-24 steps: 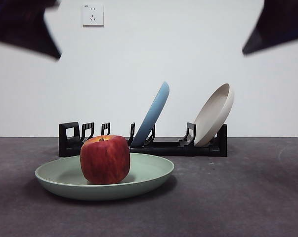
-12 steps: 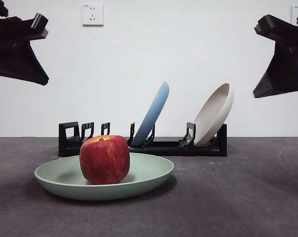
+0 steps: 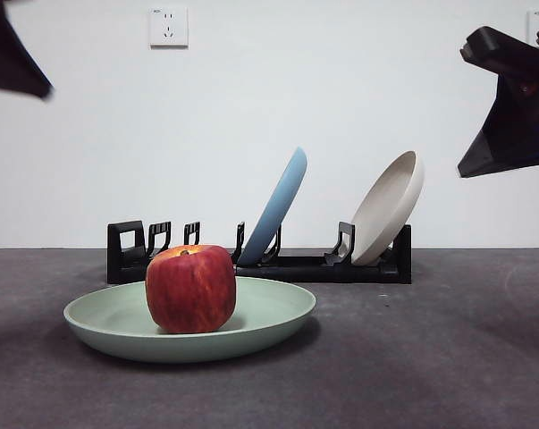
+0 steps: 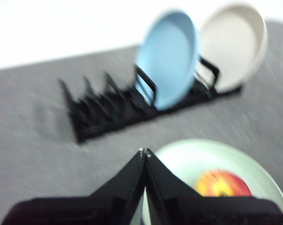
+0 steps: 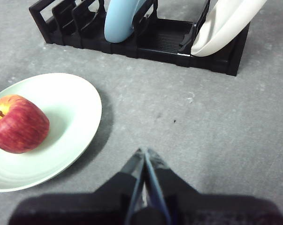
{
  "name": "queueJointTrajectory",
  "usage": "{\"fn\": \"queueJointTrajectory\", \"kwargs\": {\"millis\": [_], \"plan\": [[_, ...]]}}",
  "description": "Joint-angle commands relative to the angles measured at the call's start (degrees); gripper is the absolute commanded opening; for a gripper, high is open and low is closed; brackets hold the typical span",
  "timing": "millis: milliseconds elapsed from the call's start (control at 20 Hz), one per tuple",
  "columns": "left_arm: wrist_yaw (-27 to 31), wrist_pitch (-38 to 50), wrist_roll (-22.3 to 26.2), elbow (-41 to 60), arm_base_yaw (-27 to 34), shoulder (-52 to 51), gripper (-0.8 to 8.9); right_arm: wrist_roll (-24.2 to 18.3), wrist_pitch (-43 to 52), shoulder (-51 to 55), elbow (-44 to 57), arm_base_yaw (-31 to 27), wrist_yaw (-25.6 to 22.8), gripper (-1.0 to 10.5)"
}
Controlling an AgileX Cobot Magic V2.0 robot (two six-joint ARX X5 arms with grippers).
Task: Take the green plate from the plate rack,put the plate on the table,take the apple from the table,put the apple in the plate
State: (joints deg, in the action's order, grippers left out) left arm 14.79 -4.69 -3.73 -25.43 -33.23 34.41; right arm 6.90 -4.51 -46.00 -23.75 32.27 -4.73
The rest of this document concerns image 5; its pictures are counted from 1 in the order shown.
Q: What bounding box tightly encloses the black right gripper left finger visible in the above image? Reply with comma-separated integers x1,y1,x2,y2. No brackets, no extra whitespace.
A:
7,147,145,225

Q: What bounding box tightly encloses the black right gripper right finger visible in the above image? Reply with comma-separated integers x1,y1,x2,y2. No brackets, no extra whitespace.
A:
145,148,283,225

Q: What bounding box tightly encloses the red yellow apple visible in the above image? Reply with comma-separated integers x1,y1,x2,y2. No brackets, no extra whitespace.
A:
0,94,50,154

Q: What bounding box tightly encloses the green plate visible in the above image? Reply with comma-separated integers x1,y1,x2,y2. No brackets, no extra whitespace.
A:
0,72,102,193

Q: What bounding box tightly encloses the black plate rack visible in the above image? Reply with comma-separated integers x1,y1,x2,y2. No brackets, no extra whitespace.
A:
28,0,251,77

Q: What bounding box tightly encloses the beige plate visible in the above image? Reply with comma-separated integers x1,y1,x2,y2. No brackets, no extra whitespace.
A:
190,0,268,57

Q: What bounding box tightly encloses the blue plate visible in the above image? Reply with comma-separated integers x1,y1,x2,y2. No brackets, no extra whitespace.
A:
104,0,145,44

